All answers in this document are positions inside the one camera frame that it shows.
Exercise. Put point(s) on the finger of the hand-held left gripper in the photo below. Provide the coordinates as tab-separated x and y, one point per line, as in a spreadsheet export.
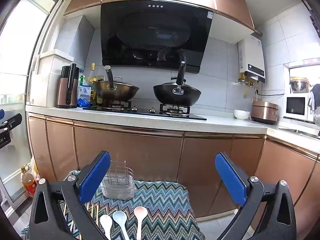
11	122

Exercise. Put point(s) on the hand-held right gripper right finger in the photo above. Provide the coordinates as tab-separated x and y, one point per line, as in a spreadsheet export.
230	177

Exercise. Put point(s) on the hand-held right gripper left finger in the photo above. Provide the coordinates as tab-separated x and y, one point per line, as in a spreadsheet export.
96	177

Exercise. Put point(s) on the white ceramic spoon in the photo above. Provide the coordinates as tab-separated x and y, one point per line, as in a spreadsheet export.
106	223

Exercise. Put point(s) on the pink ceramic spoon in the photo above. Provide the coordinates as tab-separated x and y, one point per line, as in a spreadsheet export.
139	213

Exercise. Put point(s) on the yellow plastic bag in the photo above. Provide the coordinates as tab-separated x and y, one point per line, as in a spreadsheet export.
35	167

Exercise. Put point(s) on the cooking oil bottle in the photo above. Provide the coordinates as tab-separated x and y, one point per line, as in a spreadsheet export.
27	182

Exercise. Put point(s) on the copper base cabinet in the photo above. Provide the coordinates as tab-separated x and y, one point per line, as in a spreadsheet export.
140	147

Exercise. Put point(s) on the white bowl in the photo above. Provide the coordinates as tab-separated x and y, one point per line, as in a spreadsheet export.
241	115

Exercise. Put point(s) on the sliding glass door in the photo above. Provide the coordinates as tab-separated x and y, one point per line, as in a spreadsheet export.
22	55

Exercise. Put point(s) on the zigzag patterned cloth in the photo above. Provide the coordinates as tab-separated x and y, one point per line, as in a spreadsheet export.
162	205

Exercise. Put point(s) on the copper rice cooker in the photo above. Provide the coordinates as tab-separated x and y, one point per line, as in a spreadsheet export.
263	112

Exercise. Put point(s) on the blue white salt bag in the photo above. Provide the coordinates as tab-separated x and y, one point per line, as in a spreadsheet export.
84	95

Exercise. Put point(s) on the dark soy sauce bottle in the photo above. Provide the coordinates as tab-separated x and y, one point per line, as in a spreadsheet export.
96	97

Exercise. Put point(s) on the green bottle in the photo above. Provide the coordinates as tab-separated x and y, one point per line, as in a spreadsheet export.
81	81

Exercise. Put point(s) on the steel sink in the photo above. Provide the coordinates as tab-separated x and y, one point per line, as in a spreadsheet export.
300	131

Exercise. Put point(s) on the black glass gas stove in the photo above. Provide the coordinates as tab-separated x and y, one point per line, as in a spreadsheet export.
150	112

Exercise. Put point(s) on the brass wok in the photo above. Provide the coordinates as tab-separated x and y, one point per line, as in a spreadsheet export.
120	91

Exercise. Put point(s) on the white microwave oven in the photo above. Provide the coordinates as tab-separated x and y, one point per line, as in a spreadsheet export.
296	107

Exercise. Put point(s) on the yellow cap glass bottle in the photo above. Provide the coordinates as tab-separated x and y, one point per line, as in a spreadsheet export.
93	71

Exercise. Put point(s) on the black wok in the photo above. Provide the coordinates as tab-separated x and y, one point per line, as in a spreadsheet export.
177	96

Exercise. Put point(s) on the white water heater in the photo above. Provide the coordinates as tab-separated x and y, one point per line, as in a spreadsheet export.
252	57

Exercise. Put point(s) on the black range hood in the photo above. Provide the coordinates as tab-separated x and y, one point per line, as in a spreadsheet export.
155	35

